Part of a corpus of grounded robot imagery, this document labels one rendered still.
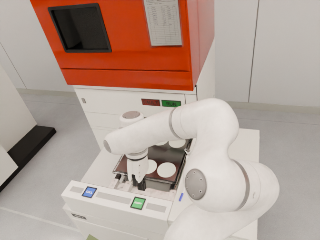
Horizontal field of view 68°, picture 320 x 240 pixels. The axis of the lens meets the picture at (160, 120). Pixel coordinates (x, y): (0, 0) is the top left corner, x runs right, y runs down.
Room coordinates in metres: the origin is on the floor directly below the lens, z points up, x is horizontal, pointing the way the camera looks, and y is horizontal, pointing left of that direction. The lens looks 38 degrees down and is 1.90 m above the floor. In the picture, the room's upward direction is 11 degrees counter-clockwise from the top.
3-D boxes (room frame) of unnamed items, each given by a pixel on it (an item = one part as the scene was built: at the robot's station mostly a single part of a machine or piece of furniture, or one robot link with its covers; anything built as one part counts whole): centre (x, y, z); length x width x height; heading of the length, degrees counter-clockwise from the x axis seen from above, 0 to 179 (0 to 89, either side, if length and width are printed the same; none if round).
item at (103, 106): (1.27, 0.15, 1.02); 0.82 x 0.03 x 0.40; 65
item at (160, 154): (0.98, 0.07, 0.90); 0.34 x 0.34 x 0.01; 65
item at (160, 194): (0.73, 0.16, 0.87); 0.36 x 0.08 x 0.03; 65
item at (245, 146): (0.73, -0.24, 0.89); 0.62 x 0.35 x 0.14; 155
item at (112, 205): (0.68, 0.28, 0.89); 0.55 x 0.09 x 0.14; 65
